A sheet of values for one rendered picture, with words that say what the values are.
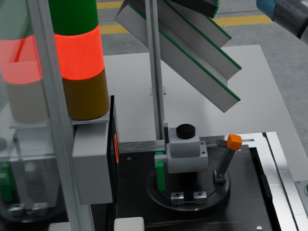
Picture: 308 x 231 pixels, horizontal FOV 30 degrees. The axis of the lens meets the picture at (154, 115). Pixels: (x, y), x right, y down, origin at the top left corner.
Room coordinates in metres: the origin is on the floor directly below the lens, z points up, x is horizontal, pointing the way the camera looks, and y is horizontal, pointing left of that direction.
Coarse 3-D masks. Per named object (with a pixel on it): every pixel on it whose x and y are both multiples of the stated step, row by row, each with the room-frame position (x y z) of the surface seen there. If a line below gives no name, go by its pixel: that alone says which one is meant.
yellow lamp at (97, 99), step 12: (72, 84) 0.53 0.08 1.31; (84, 84) 0.53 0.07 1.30; (96, 84) 0.53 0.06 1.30; (72, 96) 0.53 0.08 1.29; (84, 96) 0.53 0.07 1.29; (96, 96) 0.53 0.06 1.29; (108, 96) 0.55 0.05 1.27; (72, 108) 0.53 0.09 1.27; (84, 108) 0.52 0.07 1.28; (96, 108) 0.53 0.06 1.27; (108, 108) 0.54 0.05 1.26
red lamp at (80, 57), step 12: (60, 36) 0.53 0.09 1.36; (72, 36) 0.53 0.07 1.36; (84, 36) 0.53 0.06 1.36; (96, 36) 0.54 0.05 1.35; (60, 48) 0.53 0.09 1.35; (72, 48) 0.53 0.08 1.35; (84, 48) 0.53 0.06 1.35; (96, 48) 0.54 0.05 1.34; (60, 60) 0.53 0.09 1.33; (72, 60) 0.53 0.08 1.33; (84, 60) 0.53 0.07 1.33; (96, 60) 0.53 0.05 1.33; (60, 72) 0.54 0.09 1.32; (72, 72) 0.53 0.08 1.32; (84, 72) 0.53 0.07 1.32; (96, 72) 0.53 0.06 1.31
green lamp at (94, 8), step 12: (48, 0) 0.53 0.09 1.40; (60, 0) 0.53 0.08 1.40; (72, 0) 0.53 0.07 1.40; (84, 0) 0.53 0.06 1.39; (60, 12) 0.53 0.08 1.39; (72, 12) 0.53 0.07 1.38; (84, 12) 0.53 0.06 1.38; (96, 12) 0.54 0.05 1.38; (60, 24) 0.53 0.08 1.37; (72, 24) 0.53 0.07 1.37; (84, 24) 0.53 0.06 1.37; (96, 24) 0.54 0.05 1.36
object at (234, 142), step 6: (228, 138) 0.74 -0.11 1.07; (234, 138) 0.73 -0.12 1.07; (240, 138) 0.74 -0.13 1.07; (222, 144) 0.73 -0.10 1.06; (228, 144) 0.73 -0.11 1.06; (234, 144) 0.73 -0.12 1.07; (240, 144) 0.73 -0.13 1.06; (228, 150) 0.73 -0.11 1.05; (234, 150) 0.73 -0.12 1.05; (222, 156) 0.74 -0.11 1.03; (228, 156) 0.73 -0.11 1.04; (222, 162) 0.73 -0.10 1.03; (228, 162) 0.73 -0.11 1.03; (222, 168) 0.73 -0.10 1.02; (222, 174) 0.73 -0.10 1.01
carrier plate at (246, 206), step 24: (120, 168) 0.81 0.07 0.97; (144, 168) 0.81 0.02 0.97; (240, 168) 0.79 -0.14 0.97; (120, 192) 0.75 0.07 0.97; (144, 192) 0.74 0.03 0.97; (240, 192) 0.72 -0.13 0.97; (120, 216) 0.69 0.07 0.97; (144, 216) 0.68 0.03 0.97; (216, 216) 0.67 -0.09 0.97; (240, 216) 0.67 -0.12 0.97; (264, 216) 0.66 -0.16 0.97
